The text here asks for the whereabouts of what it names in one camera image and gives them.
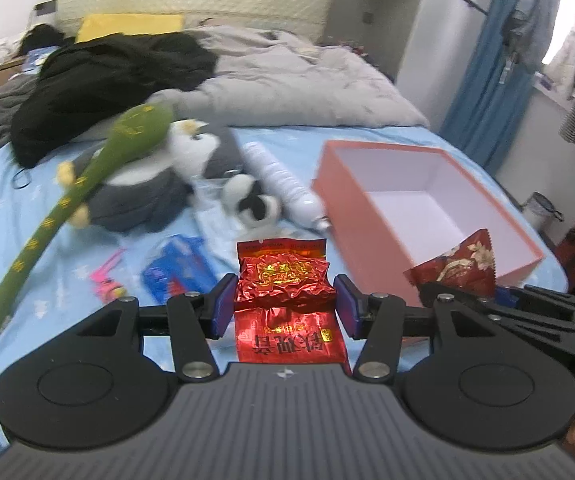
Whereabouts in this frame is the red foil tea packet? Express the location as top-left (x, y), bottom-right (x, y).
top-left (234, 254), bottom-right (336, 311)

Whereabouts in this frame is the dark red floral snack packet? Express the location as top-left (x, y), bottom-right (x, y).
top-left (405, 229), bottom-right (496, 296)

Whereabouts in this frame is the grey white penguin plush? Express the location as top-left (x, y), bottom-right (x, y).
top-left (68, 119), bottom-right (243, 233)

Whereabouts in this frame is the blue plastic packet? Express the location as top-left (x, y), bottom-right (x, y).
top-left (141, 234), bottom-right (218, 304)

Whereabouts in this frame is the pink small toy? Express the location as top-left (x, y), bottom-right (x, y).
top-left (90, 249), bottom-right (127, 304)

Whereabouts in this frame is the red flat tea bag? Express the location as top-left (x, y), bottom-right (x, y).
top-left (233, 238), bottom-right (349, 370)

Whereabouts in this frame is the pink cardboard box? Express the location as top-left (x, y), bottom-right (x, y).
top-left (313, 140), bottom-right (545, 304)

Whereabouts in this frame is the white trash bin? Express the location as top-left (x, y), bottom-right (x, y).
top-left (522, 192), bottom-right (564, 232)

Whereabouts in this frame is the small panda plush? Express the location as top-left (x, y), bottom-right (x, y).
top-left (222, 174), bottom-right (281, 229)

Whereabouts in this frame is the white spray bottle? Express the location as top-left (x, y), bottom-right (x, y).
top-left (241, 142), bottom-right (331, 234)

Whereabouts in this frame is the green snake plush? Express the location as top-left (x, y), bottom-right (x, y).
top-left (0, 103), bottom-right (173, 332)

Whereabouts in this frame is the blue curtain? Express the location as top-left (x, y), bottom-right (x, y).
top-left (439, 0), bottom-right (533, 174)

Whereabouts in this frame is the light blue bed sheet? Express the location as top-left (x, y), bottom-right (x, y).
top-left (0, 123), bottom-right (569, 474)

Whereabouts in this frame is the grey duvet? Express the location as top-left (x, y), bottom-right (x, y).
top-left (148, 25), bottom-right (429, 128)

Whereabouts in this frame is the black coat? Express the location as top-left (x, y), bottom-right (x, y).
top-left (10, 32), bottom-right (217, 168)

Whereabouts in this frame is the yellow pillow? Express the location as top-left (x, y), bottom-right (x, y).
top-left (76, 13), bottom-right (184, 42)

